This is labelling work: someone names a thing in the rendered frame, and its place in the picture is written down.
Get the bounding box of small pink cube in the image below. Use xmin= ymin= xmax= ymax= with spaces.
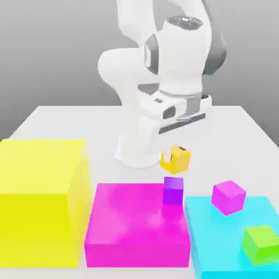
xmin=210 ymin=179 xmax=247 ymax=217

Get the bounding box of small green cube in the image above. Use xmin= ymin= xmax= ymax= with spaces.
xmin=241 ymin=224 xmax=279 ymax=267

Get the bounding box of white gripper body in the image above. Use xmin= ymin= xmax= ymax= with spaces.
xmin=157 ymin=112 xmax=208 ymax=145

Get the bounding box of small purple cube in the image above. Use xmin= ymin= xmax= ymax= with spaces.
xmin=162 ymin=176 xmax=184 ymax=206

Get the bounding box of small orange-yellow cube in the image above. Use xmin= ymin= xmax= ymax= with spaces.
xmin=160 ymin=144 xmax=192 ymax=175

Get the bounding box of large magenta box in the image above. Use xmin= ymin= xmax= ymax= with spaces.
xmin=84 ymin=183 xmax=192 ymax=269

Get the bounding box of large cyan box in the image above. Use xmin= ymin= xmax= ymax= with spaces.
xmin=184 ymin=195 xmax=279 ymax=279

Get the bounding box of large yellow box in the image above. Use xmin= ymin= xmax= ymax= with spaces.
xmin=0 ymin=138 xmax=94 ymax=269

